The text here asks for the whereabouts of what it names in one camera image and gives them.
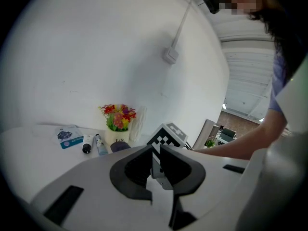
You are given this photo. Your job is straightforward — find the white wall cable conduit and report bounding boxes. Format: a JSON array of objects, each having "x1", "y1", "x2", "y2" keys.
[{"x1": 171, "y1": 0, "x2": 196, "y2": 51}]

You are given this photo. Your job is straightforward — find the blue face mask packet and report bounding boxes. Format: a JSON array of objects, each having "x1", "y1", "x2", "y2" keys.
[{"x1": 51, "y1": 124, "x2": 84, "y2": 150}]

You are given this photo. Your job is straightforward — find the white wall socket box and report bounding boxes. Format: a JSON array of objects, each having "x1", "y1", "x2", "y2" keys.
[{"x1": 163, "y1": 46, "x2": 180, "y2": 65}]

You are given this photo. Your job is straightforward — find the colourful flowers in white pot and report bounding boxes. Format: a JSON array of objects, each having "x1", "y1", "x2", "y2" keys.
[{"x1": 98, "y1": 103, "x2": 137, "y2": 152}]

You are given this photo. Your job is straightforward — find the white tube with black cap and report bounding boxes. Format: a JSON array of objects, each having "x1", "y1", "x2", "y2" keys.
[{"x1": 81, "y1": 134, "x2": 94, "y2": 154}]

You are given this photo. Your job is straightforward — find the person's blue shirt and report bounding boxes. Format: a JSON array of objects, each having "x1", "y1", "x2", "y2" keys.
[{"x1": 268, "y1": 51, "x2": 290, "y2": 113}]

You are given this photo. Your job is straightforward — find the white oval marble table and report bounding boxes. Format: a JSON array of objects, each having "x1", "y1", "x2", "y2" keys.
[{"x1": 0, "y1": 125, "x2": 156, "y2": 198}]

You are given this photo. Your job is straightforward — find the light blue floral tube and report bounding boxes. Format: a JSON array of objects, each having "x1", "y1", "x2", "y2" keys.
[{"x1": 93, "y1": 133, "x2": 109, "y2": 156}]

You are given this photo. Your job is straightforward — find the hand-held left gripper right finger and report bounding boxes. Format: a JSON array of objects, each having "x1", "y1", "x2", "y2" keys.
[{"x1": 159, "y1": 144, "x2": 207, "y2": 229}]

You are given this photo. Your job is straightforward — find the grey wooden shelf unit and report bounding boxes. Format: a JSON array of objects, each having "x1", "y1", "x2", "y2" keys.
[{"x1": 192, "y1": 119, "x2": 238, "y2": 152}]

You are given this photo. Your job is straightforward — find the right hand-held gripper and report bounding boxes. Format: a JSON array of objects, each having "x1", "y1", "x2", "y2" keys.
[{"x1": 146, "y1": 122, "x2": 189, "y2": 190}]

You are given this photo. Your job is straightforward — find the person's right forearm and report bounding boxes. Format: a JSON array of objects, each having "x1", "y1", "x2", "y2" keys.
[{"x1": 192, "y1": 108, "x2": 288, "y2": 161}]

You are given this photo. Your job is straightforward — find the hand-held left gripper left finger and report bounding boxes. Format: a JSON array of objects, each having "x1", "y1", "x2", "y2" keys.
[{"x1": 109, "y1": 144, "x2": 154, "y2": 206}]

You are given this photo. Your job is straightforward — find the black head-worn camera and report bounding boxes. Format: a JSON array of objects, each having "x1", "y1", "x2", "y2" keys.
[{"x1": 200, "y1": 0, "x2": 221, "y2": 15}]

